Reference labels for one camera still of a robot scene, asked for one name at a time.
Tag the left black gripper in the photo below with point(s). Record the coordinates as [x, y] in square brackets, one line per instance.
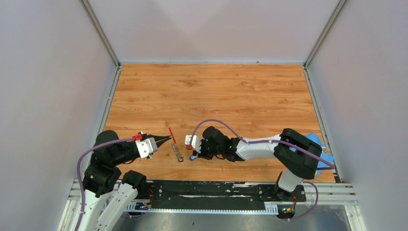
[159, 139]

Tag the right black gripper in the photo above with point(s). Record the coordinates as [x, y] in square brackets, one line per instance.
[202, 154]

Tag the red handled metal key holder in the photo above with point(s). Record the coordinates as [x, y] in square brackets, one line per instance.
[175, 147]

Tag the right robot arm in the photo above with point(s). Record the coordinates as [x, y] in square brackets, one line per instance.
[299, 154]

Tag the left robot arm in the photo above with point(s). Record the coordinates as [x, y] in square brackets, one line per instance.
[104, 191]

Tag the blue cloth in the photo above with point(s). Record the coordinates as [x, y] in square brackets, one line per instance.
[326, 155]

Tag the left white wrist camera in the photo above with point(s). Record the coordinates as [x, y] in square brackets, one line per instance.
[146, 144]

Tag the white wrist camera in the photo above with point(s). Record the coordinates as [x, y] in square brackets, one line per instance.
[193, 143]
[146, 144]

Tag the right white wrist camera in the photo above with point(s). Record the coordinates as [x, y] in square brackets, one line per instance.
[193, 143]

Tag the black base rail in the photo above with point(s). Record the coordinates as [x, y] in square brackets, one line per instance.
[215, 197]

